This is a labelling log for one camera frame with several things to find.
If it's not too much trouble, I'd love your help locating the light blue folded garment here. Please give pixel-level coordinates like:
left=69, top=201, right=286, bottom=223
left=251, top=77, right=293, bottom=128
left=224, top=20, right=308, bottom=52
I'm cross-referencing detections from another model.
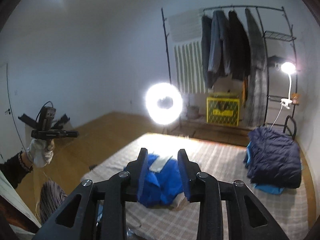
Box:
left=243, top=142, right=284, bottom=195

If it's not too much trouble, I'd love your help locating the navy quilted down jacket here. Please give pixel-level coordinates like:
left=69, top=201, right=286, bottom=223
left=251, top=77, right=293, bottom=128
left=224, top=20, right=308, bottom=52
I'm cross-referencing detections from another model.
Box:
left=244, top=126, right=302, bottom=189

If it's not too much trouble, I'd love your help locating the black metal clothes rack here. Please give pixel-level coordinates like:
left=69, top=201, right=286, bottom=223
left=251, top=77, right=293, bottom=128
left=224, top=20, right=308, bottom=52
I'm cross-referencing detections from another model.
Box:
left=162, top=5, right=298, bottom=128

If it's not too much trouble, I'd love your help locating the grey and blue jacket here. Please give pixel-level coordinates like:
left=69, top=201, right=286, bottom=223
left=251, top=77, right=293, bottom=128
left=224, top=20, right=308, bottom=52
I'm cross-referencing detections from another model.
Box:
left=138, top=154, right=184, bottom=208

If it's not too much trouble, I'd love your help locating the blue denim hanging jacket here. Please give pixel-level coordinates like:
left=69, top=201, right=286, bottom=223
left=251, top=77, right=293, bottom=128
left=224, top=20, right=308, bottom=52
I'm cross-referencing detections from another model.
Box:
left=208, top=10, right=231, bottom=76

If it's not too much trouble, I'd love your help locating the small teddy bear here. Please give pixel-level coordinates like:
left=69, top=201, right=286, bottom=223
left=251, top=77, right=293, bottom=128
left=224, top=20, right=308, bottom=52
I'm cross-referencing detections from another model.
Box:
left=291, top=93, right=300, bottom=105

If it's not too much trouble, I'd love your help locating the dark green hanging jacket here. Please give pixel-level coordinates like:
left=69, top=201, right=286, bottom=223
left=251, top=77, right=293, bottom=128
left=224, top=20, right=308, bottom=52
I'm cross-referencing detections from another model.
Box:
left=201, top=15, right=212, bottom=89

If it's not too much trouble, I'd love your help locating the black hanging coat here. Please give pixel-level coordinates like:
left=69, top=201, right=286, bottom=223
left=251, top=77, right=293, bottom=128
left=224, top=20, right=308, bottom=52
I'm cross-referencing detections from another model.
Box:
left=228, top=10, right=251, bottom=81

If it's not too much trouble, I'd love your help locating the black tripod stand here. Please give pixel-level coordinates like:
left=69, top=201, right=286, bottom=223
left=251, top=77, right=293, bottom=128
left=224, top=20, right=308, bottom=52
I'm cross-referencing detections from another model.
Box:
left=18, top=114, right=70, bottom=130

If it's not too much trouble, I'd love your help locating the small dark plant pot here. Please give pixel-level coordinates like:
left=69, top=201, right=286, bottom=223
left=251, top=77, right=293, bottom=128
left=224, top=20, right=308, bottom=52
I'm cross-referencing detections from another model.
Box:
left=186, top=106, right=200, bottom=120

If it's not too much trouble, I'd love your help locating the ring light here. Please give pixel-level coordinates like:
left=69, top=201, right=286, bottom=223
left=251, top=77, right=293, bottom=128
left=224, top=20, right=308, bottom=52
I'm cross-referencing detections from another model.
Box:
left=145, top=82, right=183, bottom=126

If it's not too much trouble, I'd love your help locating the zebra patterned trouser leg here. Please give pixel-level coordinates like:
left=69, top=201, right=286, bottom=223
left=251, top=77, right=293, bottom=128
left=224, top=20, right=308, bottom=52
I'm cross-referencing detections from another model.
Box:
left=39, top=180, right=68, bottom=224

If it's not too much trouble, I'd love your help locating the green striped wall tapestry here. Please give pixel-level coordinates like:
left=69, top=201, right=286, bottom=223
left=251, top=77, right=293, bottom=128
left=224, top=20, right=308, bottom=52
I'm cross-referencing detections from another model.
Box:
left=168, top=9, right=207, bottom=94

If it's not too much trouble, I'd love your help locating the grey plaid hanging coat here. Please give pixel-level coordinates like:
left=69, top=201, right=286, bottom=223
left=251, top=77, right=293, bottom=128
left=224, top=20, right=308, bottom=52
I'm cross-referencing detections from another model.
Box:
left=245, top=8, right=267, bottom=127

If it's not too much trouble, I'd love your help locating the left gloved hand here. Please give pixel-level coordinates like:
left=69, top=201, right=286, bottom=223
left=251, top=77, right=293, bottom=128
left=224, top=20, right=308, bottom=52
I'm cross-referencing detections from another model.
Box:
left=26, top=139, right=55, bottom=168

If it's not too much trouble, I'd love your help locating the yellow green patterned box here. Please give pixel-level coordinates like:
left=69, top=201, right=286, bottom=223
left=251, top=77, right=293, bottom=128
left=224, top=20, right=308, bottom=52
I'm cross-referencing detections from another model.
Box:
left=206, top=96, right=240, bottom=127

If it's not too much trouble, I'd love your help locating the white clip desk lamp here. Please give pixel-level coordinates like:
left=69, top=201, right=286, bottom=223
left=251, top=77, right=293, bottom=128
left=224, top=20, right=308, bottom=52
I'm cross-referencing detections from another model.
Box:
left=271, top=61, right=297, bottom=128

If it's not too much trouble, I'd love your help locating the plaid bed blanket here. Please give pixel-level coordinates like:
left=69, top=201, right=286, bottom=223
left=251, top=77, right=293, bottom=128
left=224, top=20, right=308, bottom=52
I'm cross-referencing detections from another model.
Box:
left=84, top=133, right=308, bottom=239

